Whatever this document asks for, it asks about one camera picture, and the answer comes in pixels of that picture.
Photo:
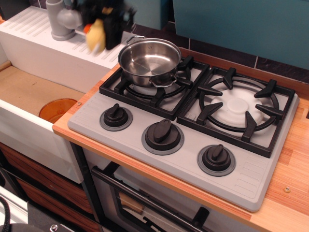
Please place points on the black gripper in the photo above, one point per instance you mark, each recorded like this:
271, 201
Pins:
118, 10

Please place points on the yellow stuffed duck toy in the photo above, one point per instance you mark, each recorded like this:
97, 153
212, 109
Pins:
95, 36

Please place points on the stainless steel pot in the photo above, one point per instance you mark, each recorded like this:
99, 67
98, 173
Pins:
149, 62

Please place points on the grey toy faucet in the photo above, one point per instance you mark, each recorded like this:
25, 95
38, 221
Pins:
63, 21

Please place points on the white toy sink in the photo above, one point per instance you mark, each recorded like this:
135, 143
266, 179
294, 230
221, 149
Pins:
35, 70

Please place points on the black left burner grate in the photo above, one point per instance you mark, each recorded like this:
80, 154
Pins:
166, 102

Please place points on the black burner grate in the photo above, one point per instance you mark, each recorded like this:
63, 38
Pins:
249, 113
166, 102

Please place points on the black left stove knob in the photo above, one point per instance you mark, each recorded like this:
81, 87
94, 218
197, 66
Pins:
116, 118

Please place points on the black stove knob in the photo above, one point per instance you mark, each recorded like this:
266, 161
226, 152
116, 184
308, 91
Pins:
162, 138
116, 118
216, 160

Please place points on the orange plastic drain disc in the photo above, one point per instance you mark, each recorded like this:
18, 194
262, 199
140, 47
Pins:
54, 110

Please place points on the black middle stove knob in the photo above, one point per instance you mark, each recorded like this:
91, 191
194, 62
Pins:
162, 138

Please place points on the white right burner cap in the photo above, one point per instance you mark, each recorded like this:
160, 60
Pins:
236, 103

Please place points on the grey toy stove top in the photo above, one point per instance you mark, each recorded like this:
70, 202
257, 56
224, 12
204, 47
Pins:
245, 186

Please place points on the black right burner grate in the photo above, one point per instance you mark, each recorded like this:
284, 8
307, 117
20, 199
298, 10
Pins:
249, 113

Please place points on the black right stove knob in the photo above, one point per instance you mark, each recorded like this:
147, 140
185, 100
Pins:
216, 160

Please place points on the toy oven door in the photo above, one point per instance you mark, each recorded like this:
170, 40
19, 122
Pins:
142, 205

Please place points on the wooden drawer cabinet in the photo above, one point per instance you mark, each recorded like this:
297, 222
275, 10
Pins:
51, 192

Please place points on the black oven door handle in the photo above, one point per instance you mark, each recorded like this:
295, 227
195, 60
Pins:
107, 176

